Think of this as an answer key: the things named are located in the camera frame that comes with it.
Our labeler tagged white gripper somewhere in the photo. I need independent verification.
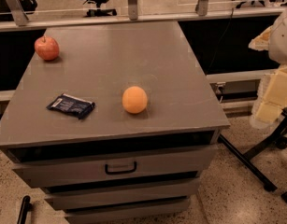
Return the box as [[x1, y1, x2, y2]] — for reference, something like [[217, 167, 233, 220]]
[[248, 27, 287, 124]]

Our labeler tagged orange fruit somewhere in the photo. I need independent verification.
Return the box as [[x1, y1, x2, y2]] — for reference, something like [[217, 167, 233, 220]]
[[122, 86, 148, 114]]

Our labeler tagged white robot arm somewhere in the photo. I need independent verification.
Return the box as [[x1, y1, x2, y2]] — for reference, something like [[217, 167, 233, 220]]
[[249, 8, 287, 127]]

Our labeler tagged red apple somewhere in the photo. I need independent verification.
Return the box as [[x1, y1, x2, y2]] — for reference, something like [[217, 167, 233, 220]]
[[35, 35, 60, 61]]

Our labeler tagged grey drawer cabinet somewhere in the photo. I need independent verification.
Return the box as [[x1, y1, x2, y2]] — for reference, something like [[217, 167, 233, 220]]
[[0, 21, 228, 215]]

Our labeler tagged bottom grey drawer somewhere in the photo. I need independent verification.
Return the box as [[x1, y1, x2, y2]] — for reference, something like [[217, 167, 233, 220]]
[[65, 197, 191, 224]]

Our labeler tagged grey drawer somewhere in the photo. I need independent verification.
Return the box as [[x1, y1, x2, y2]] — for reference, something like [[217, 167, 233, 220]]
[[65, 197, 191, 224], [13, 145, 217, 188], [45, 178, 200, 210]]

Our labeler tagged dark blue snack packet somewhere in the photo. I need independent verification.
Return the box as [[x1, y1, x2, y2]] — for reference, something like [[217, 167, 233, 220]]
[[46, 93, 95, 119]]

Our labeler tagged top grey drawer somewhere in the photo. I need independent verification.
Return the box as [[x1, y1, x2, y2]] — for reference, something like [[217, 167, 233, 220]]
[[13, 145, 217, 188]]

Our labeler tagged middle grey drawer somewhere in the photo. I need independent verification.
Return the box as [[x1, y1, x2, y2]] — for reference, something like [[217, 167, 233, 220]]
[[45, 178, 200, 210]]

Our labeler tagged grey metal railing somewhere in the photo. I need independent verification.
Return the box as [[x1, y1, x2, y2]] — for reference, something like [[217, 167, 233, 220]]
[[0, 0, 287, 32]]

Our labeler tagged black object on floor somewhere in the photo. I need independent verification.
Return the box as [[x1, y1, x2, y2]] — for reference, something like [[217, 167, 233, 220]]
[[17, 195, 32, 224]]

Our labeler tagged wall power socket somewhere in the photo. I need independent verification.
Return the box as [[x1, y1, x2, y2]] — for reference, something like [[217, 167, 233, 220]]
[[215, 82, 226, 95]]

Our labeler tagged black hanging cable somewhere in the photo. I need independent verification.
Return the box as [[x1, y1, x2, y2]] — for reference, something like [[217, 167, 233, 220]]
[[206, 7, 236, 76]]

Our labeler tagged black drawer handle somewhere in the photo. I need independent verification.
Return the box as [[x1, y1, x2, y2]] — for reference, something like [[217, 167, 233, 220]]
[[105, 161, 137, 175]]

